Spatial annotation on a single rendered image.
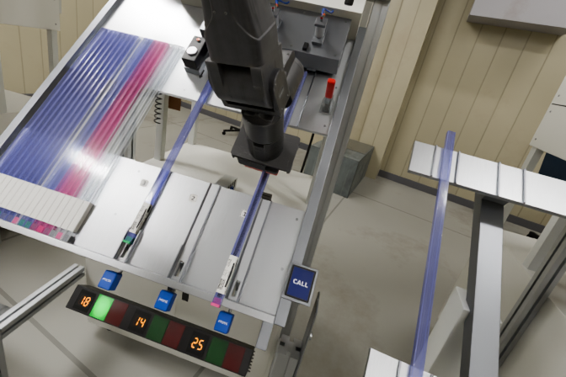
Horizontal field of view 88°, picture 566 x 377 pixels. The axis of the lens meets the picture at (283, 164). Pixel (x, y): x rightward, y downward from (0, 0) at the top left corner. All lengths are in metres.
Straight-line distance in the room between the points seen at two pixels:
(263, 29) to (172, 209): 0.42
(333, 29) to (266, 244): 0.51
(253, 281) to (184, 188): 0.23
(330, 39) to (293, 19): 0.11
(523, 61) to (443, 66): 0.66
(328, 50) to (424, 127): 3.00
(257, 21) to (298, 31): 0.46
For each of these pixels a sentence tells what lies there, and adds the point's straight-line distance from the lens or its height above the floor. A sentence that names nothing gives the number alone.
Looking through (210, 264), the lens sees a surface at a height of 0.75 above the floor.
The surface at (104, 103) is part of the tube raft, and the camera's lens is 0.80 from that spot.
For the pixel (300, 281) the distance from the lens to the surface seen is 0.52.
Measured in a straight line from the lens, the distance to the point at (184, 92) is 0.75.
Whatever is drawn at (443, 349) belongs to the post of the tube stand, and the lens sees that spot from 0.67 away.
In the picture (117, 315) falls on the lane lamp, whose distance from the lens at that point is 0.65.
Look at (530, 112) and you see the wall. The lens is 3.74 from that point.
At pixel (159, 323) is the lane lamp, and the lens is 0.62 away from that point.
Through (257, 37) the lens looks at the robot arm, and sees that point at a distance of 0.30.
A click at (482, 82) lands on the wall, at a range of 3.66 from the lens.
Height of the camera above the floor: 1.13
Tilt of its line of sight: 20 degrees down
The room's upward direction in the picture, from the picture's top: 13 degrees clockwise
